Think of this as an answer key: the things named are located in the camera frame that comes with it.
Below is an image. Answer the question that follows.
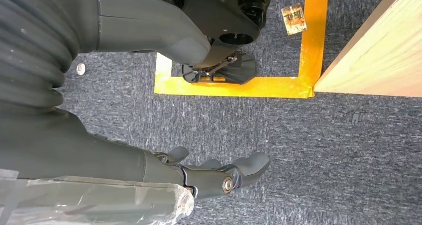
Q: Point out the clear plastic wrap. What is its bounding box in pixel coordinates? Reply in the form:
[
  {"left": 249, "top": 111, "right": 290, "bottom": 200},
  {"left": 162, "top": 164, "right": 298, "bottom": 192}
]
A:
[{"left": 0, "top": 169, "right": 196, "bottom": 225}]

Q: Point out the black robot foot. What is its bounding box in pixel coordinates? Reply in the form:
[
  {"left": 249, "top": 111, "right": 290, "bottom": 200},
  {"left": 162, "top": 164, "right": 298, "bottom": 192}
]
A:
[{"left": 181, "top": 51, "right": 257, "bottom": 85}]

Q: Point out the patterned room key card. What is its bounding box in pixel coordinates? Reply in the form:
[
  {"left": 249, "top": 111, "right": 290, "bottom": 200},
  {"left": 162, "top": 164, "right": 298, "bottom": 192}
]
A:
[{"left": 281, "top": 3, "right": 308, "bottom": 36}]

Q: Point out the black robot leg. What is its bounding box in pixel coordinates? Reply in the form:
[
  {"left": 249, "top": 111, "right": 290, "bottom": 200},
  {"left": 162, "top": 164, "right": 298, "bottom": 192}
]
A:
[{"left": 131, "top": 0, "right": 272, "bottom": 70}]

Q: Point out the yellow floor tape square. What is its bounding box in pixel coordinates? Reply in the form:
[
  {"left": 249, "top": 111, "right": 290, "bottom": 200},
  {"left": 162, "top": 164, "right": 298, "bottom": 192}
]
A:
[{"left": 154, "top": 0, "right": 330, "bottom": 99}]

